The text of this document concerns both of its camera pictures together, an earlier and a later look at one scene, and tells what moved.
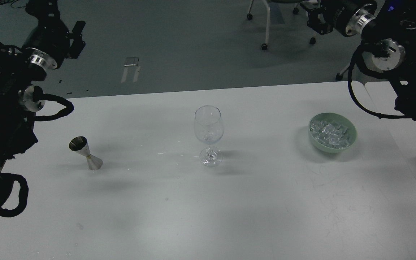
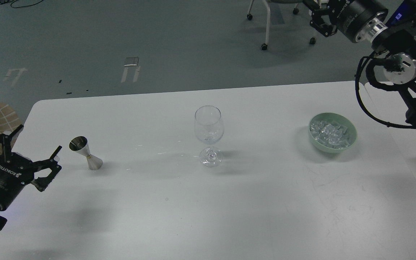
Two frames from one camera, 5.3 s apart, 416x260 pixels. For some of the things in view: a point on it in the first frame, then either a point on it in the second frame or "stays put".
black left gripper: [48, 43] -> [5, 176]
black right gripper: [350, 16] stays put
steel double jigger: [79, 144] stays put
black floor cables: [1, 2] stays put
